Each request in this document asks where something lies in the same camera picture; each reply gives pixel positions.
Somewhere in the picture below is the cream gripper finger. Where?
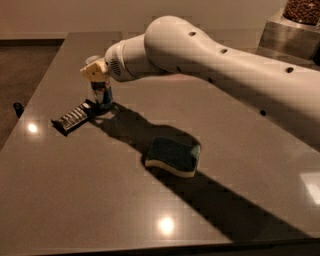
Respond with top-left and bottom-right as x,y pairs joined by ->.
80,60 -> 109,82

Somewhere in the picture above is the redbull can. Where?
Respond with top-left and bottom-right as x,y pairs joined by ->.
85,55 -> 114,111

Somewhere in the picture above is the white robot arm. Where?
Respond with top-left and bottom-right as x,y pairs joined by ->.
81,16 -> 320,148

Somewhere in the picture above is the black rxbar chocolate bar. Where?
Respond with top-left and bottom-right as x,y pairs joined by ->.
51,99 -> 98,136

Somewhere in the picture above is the small black knob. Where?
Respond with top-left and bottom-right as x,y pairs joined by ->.
13,102 -> 24,118

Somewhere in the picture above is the green yellow sponge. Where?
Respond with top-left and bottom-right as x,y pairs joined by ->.
145,137 -> 201,178

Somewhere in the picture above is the metal container box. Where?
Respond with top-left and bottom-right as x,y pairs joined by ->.
258,10 -> 320,64

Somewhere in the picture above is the bowl of brown nuts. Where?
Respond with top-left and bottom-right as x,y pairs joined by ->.
283,0 -> 320,25

